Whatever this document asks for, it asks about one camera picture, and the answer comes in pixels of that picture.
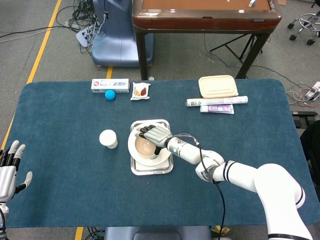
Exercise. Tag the white snack packet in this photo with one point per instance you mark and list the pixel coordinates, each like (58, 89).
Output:
(140, 91)

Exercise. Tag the blue grey own robot base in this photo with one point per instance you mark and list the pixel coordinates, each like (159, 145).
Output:
(157, 233)

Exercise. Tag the white paper cup leaf print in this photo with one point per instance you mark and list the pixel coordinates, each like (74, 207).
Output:
(108, 138)

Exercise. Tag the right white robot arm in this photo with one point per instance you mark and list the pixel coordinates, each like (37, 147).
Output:
(275, 180)

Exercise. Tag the black folding stand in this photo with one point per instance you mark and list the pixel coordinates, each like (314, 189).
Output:
(240, 47)

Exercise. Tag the purple toothpaste tube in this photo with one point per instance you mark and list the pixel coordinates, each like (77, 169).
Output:
(217, 109)

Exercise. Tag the blue table cloth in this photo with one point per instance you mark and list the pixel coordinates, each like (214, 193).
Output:
(75, 175)

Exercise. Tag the white round plate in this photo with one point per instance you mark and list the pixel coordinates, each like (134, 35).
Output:
(150, 162)

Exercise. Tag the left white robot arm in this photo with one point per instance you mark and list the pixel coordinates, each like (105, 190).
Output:
(2, 215)

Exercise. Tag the black bag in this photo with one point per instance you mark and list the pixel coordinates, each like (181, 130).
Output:
(312, 150)

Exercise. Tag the small beige bowl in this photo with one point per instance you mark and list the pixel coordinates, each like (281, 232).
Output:
(143, 148)

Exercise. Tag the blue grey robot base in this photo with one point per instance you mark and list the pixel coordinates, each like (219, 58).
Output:
(117, 45)

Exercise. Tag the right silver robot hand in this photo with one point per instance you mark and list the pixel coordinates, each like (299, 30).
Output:
(158, 136)

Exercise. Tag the single white blue mahjong tile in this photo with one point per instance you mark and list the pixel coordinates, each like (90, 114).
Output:
(252, 3)

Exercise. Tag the cardboard box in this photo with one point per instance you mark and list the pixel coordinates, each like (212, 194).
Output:
(281, 2)

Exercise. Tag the beige lidded lunch box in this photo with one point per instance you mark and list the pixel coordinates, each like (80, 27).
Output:
(217, 86)

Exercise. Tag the black wheeled office chair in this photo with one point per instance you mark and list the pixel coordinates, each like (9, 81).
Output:
(306, 22)

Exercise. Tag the white plastic wrap roll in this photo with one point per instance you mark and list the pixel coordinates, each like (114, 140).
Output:
(220, 101)

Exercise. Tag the blue ball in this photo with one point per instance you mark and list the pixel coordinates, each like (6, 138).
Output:
(110, 95)

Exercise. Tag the white toothpaste box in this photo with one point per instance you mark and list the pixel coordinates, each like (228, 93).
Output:
(117, 85)

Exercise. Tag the yellow packet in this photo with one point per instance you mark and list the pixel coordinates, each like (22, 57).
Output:
(220, 230)

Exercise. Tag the brown mahjong table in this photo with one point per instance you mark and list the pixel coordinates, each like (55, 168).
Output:
(205, 21)

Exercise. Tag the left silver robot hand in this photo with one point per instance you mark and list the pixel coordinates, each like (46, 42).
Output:
(7, 177)

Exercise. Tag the silver metal tray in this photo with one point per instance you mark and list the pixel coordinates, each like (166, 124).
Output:
(150, 172)

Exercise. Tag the black floor equipment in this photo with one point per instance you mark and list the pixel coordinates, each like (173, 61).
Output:
(303, 120)

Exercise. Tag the white power strip with plugs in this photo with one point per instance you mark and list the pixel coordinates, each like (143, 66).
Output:
(312, 92)

